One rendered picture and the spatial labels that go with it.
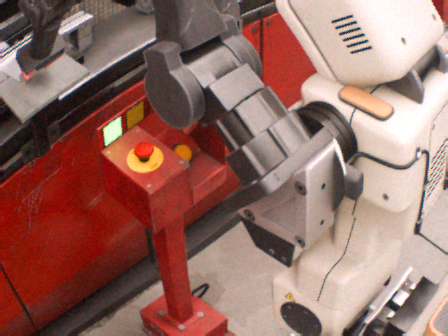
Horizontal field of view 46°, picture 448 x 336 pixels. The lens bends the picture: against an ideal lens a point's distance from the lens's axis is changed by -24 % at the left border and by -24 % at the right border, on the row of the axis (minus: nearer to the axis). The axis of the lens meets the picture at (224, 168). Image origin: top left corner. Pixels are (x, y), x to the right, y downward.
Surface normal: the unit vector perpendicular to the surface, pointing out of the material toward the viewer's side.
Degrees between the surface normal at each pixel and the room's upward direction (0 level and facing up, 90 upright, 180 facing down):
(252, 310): 0
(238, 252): 0
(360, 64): 90
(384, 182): 90
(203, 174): 0
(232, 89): 37
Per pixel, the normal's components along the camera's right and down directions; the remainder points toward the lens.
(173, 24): -0.70, 0.37
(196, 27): 0.67, 0.23
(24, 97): 0.00, -0.70
